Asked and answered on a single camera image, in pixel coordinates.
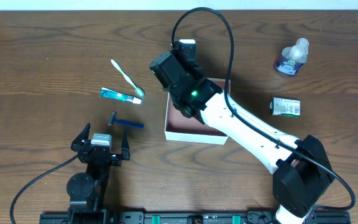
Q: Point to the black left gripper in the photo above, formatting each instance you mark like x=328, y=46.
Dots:
x=114, y=157

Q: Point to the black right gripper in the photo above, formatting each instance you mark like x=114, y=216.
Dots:
x=163, y=70

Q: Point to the blue disposable razor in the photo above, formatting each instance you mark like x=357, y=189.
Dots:
x=113, y=119

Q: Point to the green white soap box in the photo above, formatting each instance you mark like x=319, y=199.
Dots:
x=285, y=107

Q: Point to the blue hand soap bottle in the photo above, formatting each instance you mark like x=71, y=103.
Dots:
x=293, y=58

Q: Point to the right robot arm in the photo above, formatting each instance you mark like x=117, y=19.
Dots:
x=301, y=170

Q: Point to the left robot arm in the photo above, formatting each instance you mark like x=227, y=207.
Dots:
x=87, y=189

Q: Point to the green white toothbrush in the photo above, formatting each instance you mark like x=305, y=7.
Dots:
x=140, y=92

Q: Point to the teal toothpaste tube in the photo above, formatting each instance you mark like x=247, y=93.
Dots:
x=115, y=95

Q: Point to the white box with pink interior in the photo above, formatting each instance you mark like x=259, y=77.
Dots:
x=180, y=128

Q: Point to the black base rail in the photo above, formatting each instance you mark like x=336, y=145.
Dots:
x=255, y=217

